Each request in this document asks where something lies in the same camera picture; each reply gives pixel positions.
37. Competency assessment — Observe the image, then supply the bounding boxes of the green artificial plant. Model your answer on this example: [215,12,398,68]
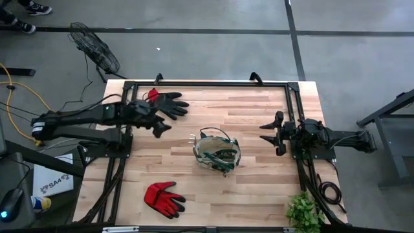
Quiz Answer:
[285,191,326,233]

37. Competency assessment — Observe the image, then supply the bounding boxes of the person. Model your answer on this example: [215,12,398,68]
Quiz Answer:
[0,0,52,35]

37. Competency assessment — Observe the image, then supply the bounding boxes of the black aluminium rig frame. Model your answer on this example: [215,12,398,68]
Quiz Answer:
[72,72,349,233]

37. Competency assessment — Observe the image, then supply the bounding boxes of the black computer mouse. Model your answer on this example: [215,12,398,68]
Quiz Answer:
[0,188,25,223]

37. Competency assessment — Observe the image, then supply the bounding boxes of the black metal beam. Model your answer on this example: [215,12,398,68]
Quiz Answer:
[5,140,85,178]

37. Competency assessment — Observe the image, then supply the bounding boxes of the black metal table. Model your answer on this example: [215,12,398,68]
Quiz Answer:
[356,89,414,190]

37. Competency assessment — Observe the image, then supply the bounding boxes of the red black gardening glove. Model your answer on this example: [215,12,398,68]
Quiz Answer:
[144,181,187,219]
[147,87,190,121]

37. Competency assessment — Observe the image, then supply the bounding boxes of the silver aluminium bracket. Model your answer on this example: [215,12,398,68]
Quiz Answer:
[102,225,140,233]

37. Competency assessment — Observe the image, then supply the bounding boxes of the cream canvas bag green straps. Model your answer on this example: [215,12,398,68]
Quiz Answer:
[191,127,242,177]

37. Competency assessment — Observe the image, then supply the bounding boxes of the black floor fan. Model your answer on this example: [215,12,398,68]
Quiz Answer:
[67,21,127,83]

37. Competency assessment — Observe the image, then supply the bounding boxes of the white printed box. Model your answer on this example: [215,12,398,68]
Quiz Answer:
[32,153,74,197]

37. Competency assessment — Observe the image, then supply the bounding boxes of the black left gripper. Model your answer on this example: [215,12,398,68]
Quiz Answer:
[124,99,172,139]

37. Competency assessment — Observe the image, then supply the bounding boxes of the yellow cable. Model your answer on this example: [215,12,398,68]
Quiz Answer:
[0,63,56,147]

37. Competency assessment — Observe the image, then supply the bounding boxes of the yellow blue white object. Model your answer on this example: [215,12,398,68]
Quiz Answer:
[30,195,52,214]

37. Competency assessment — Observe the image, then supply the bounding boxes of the coiled black cable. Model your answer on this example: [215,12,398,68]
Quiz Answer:
[316,173,347,214]

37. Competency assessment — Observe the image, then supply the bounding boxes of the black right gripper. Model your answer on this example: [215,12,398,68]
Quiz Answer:
[259,111,300,157]

